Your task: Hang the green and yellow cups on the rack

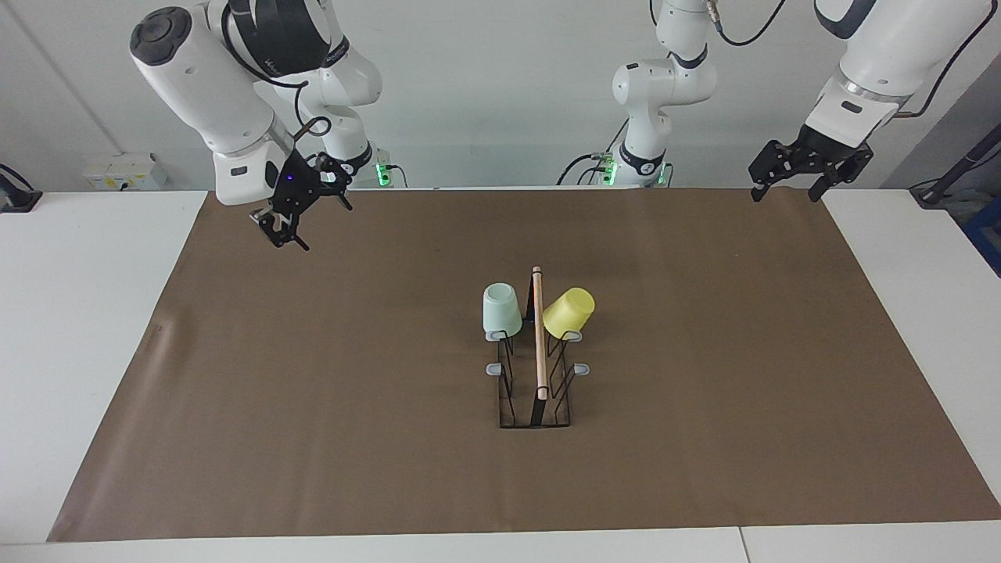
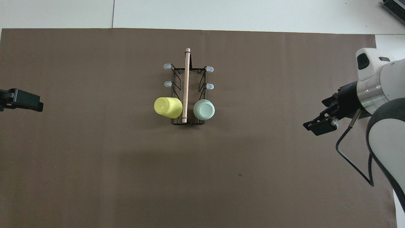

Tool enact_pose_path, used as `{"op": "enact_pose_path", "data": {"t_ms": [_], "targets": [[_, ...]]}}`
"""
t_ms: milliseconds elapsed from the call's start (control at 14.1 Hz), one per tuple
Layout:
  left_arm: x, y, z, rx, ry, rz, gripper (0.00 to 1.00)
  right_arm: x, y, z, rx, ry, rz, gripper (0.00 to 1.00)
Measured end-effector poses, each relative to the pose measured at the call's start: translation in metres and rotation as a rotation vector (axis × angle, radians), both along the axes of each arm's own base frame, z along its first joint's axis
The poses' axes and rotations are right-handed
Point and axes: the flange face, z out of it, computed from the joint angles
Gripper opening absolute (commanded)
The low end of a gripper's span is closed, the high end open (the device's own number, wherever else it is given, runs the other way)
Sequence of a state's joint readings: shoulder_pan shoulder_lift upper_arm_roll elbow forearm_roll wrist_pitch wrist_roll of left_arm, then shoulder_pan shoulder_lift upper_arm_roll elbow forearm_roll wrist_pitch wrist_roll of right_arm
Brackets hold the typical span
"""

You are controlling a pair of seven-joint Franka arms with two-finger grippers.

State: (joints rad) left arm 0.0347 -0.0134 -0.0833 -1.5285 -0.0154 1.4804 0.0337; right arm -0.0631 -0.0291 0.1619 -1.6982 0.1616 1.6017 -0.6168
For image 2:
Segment grey ribbed device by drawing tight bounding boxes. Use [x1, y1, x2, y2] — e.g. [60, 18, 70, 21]
[381, 0, 405, 17]

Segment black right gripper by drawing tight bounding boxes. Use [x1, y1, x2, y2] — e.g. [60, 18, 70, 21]
[303, 81, 365, 137]

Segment yellow plastic cup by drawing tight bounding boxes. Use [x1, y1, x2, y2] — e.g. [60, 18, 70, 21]
[154, 97, 183, 119]

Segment brown paper table mat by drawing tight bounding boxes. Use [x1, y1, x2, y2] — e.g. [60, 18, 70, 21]
[0, 28, 398, 228]

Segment black wire cup rack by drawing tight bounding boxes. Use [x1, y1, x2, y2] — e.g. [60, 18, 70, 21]
[163, 48, 215, 126]

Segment pale green plastic cup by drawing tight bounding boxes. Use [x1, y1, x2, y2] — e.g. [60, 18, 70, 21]
[193, 99, 216, 121]

